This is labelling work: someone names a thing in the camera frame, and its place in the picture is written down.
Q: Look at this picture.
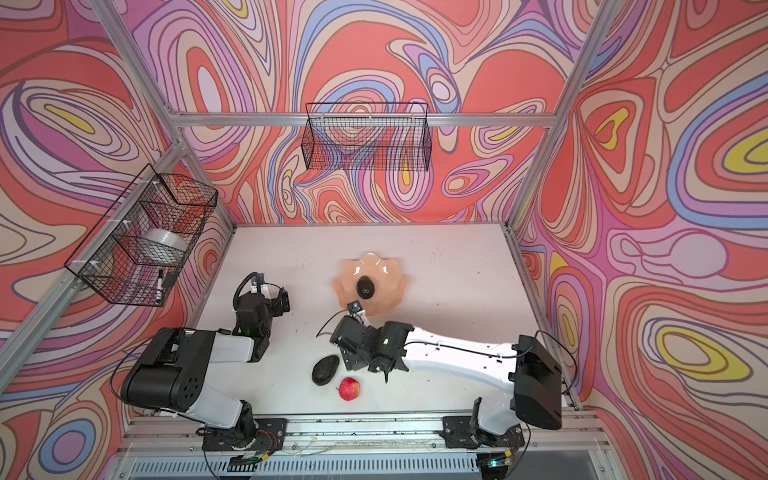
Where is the black marker pen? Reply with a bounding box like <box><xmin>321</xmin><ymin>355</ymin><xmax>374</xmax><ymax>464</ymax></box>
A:
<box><xmin>155</xmin><ymin>269</ymin><xmax>164</xmax><ymax>305</ymax></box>

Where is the back black wire basket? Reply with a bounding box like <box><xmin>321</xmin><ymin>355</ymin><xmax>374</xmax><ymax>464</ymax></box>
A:
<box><xmin>301</xmin><ymin>101</ymin><xmax>432</xmax><ymax>172</ymax></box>

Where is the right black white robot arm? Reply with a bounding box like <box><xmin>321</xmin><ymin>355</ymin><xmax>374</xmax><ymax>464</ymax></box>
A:
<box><xmin>329</xmin><ymin>302</ymin><xmax>563</xmax><ymax>446</ymax></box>

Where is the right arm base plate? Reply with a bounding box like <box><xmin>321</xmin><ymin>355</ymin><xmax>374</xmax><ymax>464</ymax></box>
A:
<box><xmin>437</xmin><ymin>415</ymin><xmax>525</xmax><ymax>451</ymax></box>

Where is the dark fake avocado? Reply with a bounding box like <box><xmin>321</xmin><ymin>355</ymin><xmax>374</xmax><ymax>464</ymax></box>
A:
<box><xmin>311</xmin><ymin>354</ymin><xmax>340</xmax><ymax>386</ymax></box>
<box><xmin>356</xmin><ymin>276</ymin><xmax>376</xmax><ymax>300</ymax></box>

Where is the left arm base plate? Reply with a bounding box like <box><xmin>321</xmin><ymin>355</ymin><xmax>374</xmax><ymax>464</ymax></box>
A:
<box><xmin>196</xmin><ymin>417</ymin><xmax>288</xmax><ymax>453</ymax></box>

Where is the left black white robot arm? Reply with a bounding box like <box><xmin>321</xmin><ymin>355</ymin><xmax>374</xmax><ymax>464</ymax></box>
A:
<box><xmin>113</xmin><ymin>272</ymin><xmax>290</xmax><ymax>453</ymax></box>

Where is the black wire basket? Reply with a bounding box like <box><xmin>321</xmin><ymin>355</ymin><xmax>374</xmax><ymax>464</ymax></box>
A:
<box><xmin>301</xmin><ymin>101</ymin><xmax>432</xmax><ymax>172</ymax></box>
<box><xmin>65</xmin><ymin>165</ymin><xmax>218</xmax><ymax>307</ymax></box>

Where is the pink lotus fruit bowl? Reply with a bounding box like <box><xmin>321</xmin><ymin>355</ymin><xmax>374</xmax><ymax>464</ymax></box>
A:
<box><xmin>332</xmin><ymin>253</ymin><xmax>410</xmax><ymax>317</ymax></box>

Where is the red fake apple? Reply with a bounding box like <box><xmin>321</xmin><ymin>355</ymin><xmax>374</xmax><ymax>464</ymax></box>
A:
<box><xmin>338</xmin><ymin>377</ymin><xmax>361</xmax><ymax>401</ymax></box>

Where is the aluminium front rail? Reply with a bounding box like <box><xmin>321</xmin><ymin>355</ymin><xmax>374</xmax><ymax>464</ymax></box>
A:
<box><xmin>118</xmin><ymin>410</ymin><xmax>612</xmax><ymax>456</ymax></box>

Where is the left black wire basket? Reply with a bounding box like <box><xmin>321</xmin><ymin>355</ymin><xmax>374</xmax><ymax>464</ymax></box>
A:
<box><xmin>65</xmin><ymin>165</ymin><xmax>218</xmax><ymax>307</ymax></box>

